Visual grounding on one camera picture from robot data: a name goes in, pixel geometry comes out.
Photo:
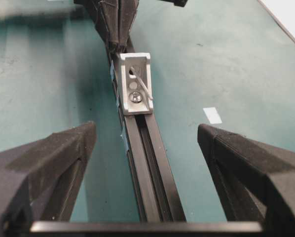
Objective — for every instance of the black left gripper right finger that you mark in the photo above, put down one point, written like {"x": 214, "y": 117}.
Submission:
{"x": 255, "y": 181}

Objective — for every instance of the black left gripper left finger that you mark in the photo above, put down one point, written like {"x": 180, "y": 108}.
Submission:
{"x": 40, "y": 181}

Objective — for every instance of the pale blue tape square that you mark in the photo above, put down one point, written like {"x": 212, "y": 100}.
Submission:
{"x": 212, "y": 115}

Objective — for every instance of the small metal corner fitting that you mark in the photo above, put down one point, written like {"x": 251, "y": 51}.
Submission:
{"x": 133, "y": 78}

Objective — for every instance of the long black aluminium rail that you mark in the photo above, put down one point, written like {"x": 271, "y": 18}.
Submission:
{"x": 154, "y": 185}

